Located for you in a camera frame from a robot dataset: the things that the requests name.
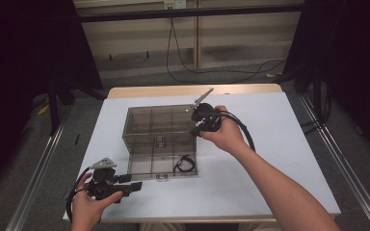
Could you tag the black metal stand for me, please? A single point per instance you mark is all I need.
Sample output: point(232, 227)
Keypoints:
point(317, 96)
point(53, 109)

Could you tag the wall socket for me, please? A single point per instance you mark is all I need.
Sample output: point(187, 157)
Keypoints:
point(175, 4)

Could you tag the smoky transparent drawer box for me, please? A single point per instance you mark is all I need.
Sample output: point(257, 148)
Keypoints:
point(157, 123)

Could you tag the metal floor rail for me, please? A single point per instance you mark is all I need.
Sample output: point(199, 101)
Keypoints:
point(38, 173)
point(343, 157)

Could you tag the dark curtain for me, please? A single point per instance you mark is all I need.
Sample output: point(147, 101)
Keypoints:
point(29, 48)
point(350, 48)

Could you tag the black horizontal bar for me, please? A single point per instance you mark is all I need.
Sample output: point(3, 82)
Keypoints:
point(186, 12)

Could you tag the small black floor item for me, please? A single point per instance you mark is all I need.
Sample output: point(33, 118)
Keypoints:
point(77, 139)

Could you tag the white table mat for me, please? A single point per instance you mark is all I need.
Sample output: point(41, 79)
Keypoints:
point(269, 134)

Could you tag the wooden post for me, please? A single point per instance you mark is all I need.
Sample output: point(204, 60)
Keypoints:
point(197, 38)

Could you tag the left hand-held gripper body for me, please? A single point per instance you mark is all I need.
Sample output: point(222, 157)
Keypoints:
point(102, 189)

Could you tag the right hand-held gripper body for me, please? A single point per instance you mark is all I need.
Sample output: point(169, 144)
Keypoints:
point(208, 120)

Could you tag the wooden table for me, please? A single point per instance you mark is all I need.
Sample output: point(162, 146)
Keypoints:
point(160, 90)

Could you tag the person's left hand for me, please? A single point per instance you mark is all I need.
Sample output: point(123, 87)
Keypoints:
point(86, 210)

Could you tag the person's right hand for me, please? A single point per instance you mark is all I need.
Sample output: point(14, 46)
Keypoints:
point(226, 136)

